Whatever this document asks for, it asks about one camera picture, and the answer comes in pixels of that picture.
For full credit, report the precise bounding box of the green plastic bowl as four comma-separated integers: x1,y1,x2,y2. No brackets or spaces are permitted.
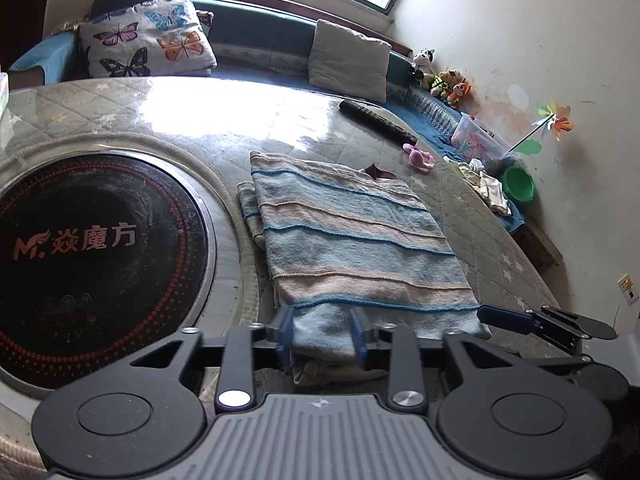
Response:
502,166,536,202

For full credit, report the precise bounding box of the wall socket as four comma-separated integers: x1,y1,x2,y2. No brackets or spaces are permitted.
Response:
618,273,638,306

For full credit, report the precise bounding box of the black round induction cooktop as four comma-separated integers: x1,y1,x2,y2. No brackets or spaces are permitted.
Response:
0,132,263,411

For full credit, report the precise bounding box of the orange tiger plush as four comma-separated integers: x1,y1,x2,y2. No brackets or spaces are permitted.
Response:
447,69,473,107

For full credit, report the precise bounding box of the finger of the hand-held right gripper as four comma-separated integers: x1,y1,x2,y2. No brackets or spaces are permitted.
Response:
476,304,617,355

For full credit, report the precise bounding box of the pile of white clothes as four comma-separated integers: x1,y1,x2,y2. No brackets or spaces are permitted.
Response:
457,159,513,217

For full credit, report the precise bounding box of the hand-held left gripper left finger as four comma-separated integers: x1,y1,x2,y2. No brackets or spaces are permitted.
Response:
87,307,296,414

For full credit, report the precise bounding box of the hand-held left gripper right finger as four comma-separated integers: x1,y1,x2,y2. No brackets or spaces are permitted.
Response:
349,307,551,415

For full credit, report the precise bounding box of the yellow green plush toy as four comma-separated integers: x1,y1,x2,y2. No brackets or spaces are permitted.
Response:
429,71,454,99

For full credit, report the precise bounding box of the small pink toy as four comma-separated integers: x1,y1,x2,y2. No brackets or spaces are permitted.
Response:
403,143,435,175

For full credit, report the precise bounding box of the plain beige pillow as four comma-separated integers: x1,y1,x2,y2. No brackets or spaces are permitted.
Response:
308,19,392,103

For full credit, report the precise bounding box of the striped towel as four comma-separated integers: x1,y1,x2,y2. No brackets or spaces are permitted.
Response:
236,150,493,387

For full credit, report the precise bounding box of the blue towel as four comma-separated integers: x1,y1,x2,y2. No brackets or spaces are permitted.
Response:
7,30,83,81

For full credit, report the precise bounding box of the butterfly print pillow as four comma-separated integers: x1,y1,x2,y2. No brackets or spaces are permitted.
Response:
77,0,218,80

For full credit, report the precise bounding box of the black white cow plush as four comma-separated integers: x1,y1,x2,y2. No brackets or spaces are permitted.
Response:
411,49,435,76

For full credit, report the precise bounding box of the black remote control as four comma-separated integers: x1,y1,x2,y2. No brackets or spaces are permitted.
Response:
339,99,418,145

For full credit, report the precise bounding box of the colourful pinwheel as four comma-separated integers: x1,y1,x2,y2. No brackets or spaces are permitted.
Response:
507,101,575,156

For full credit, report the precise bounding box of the wooden stool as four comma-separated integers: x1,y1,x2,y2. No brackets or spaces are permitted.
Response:
515,215,563,268

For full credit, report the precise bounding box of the clear plastic storage box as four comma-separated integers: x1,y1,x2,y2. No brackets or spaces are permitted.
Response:
450,112,508,163

